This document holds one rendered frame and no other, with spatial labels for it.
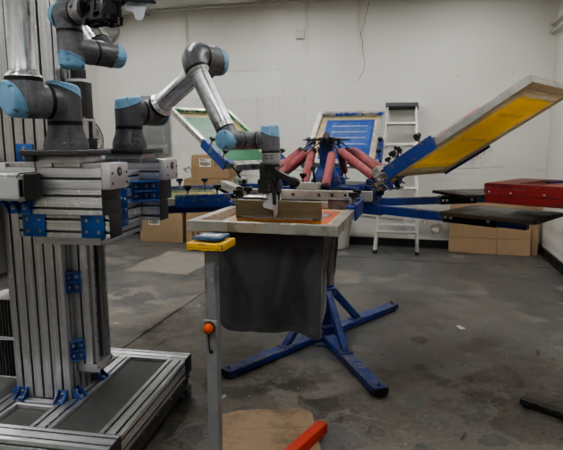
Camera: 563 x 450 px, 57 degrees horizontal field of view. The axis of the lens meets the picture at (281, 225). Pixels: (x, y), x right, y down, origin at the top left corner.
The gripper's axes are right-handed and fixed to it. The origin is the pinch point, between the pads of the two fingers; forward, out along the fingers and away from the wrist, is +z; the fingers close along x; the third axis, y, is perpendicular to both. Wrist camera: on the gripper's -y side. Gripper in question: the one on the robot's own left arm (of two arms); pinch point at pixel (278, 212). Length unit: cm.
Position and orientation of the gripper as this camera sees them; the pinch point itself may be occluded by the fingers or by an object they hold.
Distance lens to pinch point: 209.5
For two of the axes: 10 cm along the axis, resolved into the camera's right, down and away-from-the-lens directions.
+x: -2.5, 1.5, -9.6
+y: -9.7, 0.0, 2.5
